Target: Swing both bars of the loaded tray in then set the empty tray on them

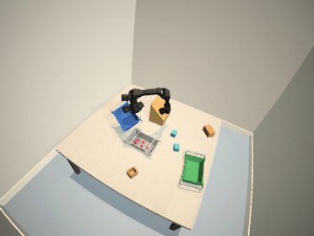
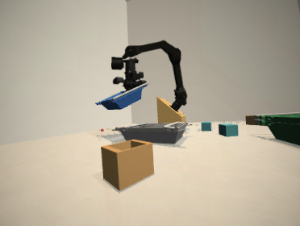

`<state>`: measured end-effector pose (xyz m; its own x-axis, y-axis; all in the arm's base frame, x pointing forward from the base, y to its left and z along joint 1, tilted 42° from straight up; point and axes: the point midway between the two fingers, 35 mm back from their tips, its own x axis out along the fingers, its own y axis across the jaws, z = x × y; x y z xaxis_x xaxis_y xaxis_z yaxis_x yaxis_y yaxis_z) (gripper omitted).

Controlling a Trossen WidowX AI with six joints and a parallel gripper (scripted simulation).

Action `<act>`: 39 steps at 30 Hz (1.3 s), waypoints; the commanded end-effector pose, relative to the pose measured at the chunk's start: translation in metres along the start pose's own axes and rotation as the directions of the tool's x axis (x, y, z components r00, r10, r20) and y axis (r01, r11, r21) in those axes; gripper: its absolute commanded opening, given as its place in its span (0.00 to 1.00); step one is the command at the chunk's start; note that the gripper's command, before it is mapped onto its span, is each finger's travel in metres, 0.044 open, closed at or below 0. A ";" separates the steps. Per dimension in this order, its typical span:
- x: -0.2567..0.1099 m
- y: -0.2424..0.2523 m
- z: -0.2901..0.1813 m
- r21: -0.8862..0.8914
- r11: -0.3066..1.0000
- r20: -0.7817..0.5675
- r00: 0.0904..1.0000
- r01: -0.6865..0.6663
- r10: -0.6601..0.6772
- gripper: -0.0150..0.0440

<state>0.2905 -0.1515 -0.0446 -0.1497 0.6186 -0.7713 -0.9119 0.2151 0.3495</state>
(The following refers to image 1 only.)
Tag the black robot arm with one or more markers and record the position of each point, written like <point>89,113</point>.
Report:
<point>137,93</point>

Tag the teal cube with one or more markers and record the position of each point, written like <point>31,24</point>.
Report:
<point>173,133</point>
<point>176,147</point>

